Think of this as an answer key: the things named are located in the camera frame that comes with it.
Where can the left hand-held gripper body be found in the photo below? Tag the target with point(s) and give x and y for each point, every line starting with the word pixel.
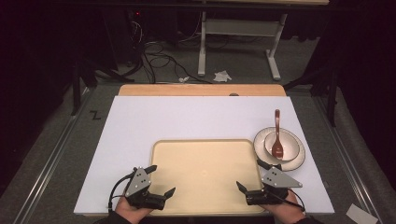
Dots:
pixel 139 186

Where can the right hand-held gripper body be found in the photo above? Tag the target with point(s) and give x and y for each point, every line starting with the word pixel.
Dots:
pixel 274 186

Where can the brown spoon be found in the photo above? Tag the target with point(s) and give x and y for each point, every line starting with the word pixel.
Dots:
pixel 277 146

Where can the white plate with dark rim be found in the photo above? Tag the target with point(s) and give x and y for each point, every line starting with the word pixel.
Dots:
pixel 291 163

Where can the white bowl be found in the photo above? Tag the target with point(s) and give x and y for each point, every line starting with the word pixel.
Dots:
pixel 289 146

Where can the beige plastic tray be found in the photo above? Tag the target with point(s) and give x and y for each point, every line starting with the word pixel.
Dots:
pixel 205 175

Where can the person's left hand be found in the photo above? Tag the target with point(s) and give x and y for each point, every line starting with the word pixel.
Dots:
pixel 132 211

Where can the person's right hand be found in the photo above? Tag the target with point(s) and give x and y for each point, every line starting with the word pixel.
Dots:
pixel 285 210

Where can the white mat board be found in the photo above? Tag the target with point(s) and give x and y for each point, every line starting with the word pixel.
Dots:
pixel 193 118

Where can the white paper sheet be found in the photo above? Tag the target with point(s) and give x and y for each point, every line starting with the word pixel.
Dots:
pixel 362 214

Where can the wooden table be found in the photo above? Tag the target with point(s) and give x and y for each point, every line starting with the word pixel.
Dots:
pixel 199 90

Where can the small crumpled white paper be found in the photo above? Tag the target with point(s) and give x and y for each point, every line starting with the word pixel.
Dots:
pixel 183 79

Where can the black stand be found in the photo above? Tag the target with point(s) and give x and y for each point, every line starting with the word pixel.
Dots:
pixel 320 84
pixel 85 81

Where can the aluminium rail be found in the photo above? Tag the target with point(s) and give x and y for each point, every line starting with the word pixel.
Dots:
pixel 49 165
pixel 345 155

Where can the white metal table frame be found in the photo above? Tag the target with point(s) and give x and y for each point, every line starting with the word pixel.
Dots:
pixel 239 28

